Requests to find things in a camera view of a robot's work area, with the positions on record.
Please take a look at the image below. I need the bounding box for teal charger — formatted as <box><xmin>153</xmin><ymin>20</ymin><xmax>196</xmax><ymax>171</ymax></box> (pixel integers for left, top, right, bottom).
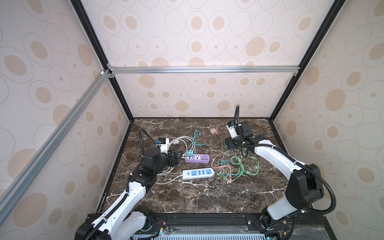
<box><xmin>186</xmin><ymin>150</ymin><xmax>194</xmax><ymax>157</ymax></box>

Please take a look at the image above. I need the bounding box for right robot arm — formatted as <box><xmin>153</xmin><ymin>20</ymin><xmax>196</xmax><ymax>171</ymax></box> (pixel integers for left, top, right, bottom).
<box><xmin>225</xmin><ymin>119</ymin><xmax>337</xmax><ymax>224</ymax></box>

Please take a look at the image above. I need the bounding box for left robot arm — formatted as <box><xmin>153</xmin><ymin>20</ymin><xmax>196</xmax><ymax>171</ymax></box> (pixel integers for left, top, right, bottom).
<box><xmin>75</xmin><ymin>147</ymin><xmax>183</xmax><ymax>240</ymax></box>

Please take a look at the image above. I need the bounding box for white blue power strip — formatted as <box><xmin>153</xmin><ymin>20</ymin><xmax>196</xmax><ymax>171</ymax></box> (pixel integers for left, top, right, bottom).
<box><xmin>182</xmin><ymin>168</ymin><xmax>214</xmax><ymax>180</ymax></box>

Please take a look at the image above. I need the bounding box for purple power strip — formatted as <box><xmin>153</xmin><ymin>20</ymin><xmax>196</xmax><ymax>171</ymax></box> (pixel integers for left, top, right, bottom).
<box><xmin>185</xmin><ymin>154</ymin><xmax>210</xmax><ymax>164</ymax></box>

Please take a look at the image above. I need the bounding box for pink charger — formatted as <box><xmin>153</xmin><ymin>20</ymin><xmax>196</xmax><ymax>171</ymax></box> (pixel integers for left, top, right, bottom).
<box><xmin>210</xmin><ymin>128</ymin><xmax>218</xmax><ymax>135</ymax></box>

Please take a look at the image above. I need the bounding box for white strip grey cord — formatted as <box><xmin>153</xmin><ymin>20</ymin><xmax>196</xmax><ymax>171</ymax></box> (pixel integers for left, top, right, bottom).
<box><xmin>154</xmin><ymin>166</ymin><xmax>184</xmax><ymax>185</ymax></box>

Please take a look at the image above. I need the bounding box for purple strip white cord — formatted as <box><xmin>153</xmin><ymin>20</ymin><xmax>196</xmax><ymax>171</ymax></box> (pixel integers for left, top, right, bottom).
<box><xmin>166</xmin><ymin>136</ymin><xmax>196</xmax><ymax>158</ymax></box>

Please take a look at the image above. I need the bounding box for green usb cable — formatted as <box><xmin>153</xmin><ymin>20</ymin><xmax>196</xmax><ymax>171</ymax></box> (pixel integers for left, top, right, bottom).
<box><xmin>215</xmin><ymin>146</ymin><xmax>261</xmax><ymax>181</ymax></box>

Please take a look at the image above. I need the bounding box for teal usb cable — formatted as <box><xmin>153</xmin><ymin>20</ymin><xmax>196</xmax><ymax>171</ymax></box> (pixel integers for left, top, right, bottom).
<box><xmin>188</xmin><ymin>129</ymin><xmax>210</xmax><ymax>151</ymax></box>

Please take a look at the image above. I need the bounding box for pink usb cable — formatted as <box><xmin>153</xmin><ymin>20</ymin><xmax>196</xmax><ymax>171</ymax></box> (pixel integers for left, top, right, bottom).
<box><xmin>210</xmin><ymin>133</ymin><xmax>238</xmax><ymax>184</ymax></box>

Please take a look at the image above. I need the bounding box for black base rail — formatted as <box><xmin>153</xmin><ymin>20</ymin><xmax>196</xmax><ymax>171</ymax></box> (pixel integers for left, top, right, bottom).
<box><xmin>78</xmin><ymin>212</ymin><xmax>337</xmax><ymax>240</ymax></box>

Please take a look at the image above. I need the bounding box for horizontal aluminium rail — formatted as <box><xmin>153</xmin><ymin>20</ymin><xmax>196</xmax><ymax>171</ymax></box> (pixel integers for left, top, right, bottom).
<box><xmin>111</xmin><ymin>66</ymin><xmax>300</xmax><ymax>75</ymax></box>

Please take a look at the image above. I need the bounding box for left aluminium rail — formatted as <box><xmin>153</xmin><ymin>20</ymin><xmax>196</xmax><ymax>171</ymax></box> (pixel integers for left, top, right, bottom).
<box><xmin>1</xmin><ymin>70</ymin><xmax>112</xmax><ymax>224</ymax></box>

